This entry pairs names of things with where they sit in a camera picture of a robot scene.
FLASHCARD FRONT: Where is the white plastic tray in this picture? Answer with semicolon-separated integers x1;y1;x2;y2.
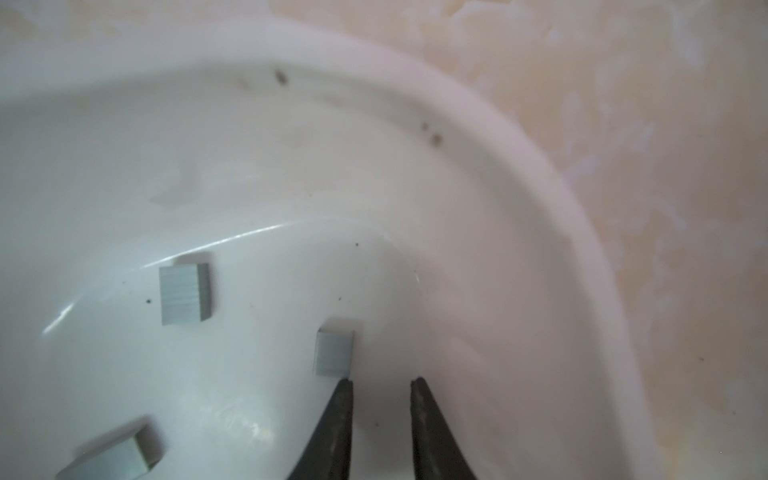
1;20;663;479

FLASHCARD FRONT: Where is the grey staple strip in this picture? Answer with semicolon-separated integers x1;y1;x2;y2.
55;422;164;480
159;263;212;326
313;328;355;378

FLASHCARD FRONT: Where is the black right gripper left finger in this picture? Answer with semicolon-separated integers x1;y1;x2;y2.
288;379;354;480

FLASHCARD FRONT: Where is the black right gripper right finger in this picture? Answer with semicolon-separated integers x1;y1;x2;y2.
410;377;476;480

